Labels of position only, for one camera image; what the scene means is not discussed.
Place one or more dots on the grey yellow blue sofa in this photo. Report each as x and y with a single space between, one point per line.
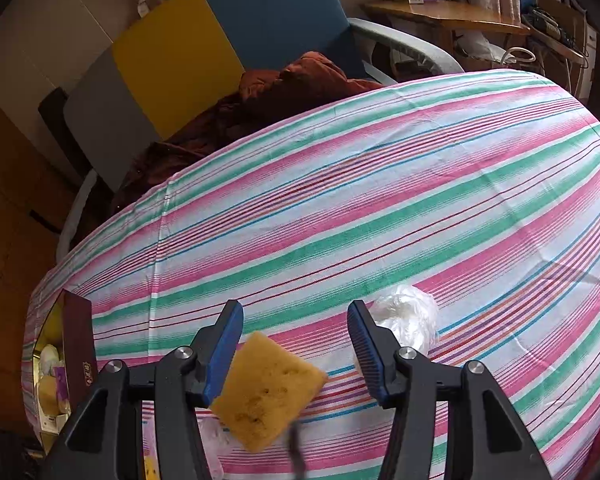
180 60

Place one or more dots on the wooden side table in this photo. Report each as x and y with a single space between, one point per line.
430 10

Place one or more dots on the striped tablecloth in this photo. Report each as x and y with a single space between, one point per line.
380 210

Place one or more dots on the cardboard box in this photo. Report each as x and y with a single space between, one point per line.
562 15

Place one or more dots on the yellow sponge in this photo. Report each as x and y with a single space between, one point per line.
265 390

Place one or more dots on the dark red blanket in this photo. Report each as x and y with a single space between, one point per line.
290 90

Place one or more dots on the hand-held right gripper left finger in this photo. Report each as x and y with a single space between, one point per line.
225 347

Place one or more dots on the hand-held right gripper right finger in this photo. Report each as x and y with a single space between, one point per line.
367 355

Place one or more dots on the wooden wardrobe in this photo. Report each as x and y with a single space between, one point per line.
5 210

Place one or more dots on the gold tin box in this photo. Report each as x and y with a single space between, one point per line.
77 340

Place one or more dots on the clear plastic bag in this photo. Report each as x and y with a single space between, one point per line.
405 310

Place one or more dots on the purple small item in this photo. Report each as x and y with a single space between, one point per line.
61 376

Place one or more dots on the pink plastic packet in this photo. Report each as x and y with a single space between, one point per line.
215 440

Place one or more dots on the beige carton box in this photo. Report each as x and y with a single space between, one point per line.
50 424

